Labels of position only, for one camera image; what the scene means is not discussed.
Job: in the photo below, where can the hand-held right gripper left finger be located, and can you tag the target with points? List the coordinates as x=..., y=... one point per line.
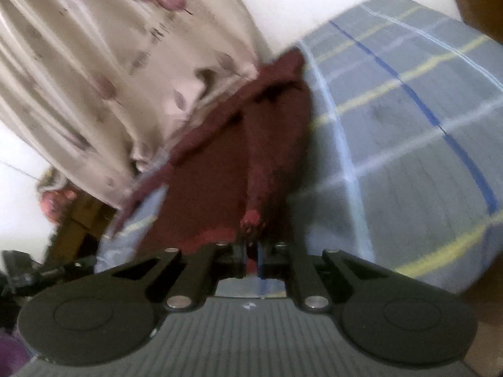
x=240, y=260

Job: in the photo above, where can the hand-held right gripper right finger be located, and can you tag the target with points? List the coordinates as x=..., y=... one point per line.
x=262, y=260

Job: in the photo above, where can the maroon knitted garment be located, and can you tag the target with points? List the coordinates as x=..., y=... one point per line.
x=251, y=157

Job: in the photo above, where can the wooden furniture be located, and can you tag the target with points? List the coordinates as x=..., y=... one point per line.
x=80, y=224

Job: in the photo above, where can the grey plaid bed sheet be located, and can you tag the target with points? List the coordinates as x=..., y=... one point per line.
x=401, y=145

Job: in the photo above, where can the dark equipment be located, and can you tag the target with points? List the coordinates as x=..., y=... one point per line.
x=35, y=279

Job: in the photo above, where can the beige floral blanket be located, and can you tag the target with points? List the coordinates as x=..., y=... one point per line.
x=110, y=66

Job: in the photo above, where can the purple cloth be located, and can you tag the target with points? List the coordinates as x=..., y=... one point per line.
x=10, y=353

